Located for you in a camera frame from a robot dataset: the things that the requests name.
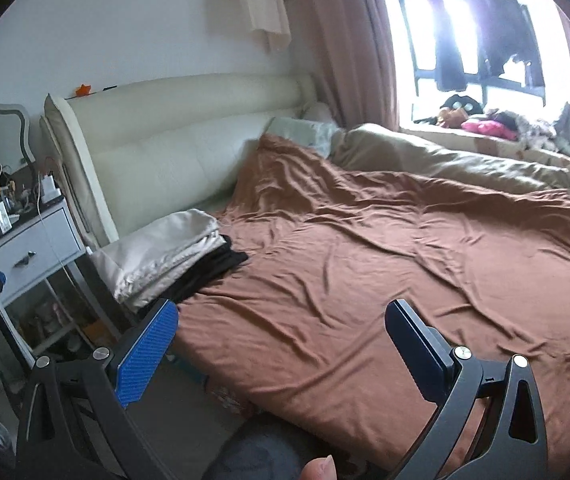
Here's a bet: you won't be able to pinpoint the beige coat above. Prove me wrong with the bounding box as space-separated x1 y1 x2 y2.
91 209 225 313

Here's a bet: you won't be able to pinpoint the dark hanging clothes at window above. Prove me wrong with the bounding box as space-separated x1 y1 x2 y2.
427 0 545 91

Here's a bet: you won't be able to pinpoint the right hand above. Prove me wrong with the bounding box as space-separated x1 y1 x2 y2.
299 455 337 480

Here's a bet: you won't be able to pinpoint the white nightstand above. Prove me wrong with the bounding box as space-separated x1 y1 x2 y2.
0 198 85 370

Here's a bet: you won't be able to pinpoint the cream padded headboard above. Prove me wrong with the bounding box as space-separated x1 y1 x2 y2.
41 74 317 249

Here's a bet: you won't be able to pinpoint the brown bed blanket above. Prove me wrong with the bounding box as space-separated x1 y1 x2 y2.
175 134 570 477

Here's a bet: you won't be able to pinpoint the black folded garment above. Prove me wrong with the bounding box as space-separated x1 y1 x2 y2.
125 232 249 318

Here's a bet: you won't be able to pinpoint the pink garment on sill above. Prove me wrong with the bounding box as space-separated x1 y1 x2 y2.
460 119 519 142

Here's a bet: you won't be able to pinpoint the olive beige duvet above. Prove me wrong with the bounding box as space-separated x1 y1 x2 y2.
329 124 570 194

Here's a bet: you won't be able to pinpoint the plush toy on sill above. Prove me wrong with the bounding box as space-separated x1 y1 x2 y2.
436 94 483 129

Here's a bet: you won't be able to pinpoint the light green pillow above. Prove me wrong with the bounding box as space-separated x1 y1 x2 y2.
265 117 343 158

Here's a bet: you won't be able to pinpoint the cream hanging cloth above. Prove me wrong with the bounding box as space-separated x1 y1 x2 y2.
240 0 291 53

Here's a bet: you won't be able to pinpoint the pink curtain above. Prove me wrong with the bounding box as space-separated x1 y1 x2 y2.
292 0 399 130

